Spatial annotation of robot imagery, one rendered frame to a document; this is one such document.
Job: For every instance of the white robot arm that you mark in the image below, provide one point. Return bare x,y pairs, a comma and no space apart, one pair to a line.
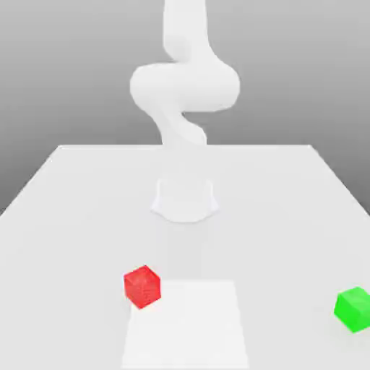
185,86

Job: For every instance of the small red cube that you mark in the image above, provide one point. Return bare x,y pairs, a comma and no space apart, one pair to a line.
142,287

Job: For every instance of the small green cube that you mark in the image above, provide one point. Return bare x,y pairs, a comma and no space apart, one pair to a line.
354,310

